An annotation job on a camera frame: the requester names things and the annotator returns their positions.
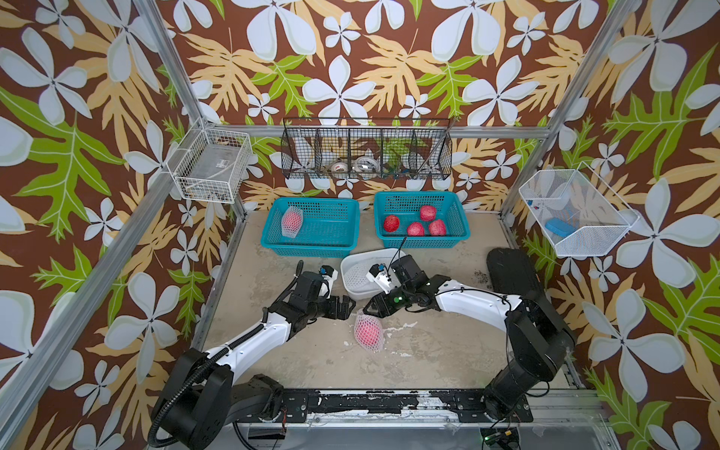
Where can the right teal plastic basket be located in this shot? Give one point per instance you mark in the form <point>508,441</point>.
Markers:
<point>406,206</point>

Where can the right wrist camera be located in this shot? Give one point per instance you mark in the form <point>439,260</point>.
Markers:
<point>379,275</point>

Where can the white wire basket left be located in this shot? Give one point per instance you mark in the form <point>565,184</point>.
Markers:
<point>210,163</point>

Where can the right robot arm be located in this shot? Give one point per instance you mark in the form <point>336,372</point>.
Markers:
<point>538,340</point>

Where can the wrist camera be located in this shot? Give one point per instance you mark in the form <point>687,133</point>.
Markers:
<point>329,277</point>
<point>379,275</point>

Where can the white plastic tub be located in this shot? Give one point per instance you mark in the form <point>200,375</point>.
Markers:
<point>380,256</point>

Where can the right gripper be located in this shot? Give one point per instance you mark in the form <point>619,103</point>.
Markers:
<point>378,306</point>

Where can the red apple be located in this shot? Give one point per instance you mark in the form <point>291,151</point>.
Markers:
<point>391,224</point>
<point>416,229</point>

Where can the black wire wall basket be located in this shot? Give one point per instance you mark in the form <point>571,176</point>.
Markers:
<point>404,147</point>

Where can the black case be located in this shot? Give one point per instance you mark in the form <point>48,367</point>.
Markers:
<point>512,272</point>

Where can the white wire basket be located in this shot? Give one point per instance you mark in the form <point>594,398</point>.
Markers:
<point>584,199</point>
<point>210,163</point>

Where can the left teal plastic basket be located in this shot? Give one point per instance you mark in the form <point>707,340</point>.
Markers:
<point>330,228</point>

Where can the teal plastic basket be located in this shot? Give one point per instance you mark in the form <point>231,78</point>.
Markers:
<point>406,206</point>
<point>330,228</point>

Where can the tape roll in wire basket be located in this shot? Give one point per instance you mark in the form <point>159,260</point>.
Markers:
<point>337,168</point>

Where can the silver object in wire basket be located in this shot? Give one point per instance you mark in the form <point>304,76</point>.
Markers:
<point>366,165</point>

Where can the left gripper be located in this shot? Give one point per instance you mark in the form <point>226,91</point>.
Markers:
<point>334,311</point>

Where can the blue object in basket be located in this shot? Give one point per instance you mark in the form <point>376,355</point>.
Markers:
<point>560,227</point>

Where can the white wire basket right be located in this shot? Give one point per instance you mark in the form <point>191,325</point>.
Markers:
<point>584,199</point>

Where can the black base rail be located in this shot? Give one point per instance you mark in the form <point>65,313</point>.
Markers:
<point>463,405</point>

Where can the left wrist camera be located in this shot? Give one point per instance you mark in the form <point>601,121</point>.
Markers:
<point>329,277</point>

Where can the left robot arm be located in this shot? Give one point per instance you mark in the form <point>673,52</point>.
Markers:
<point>202,395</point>

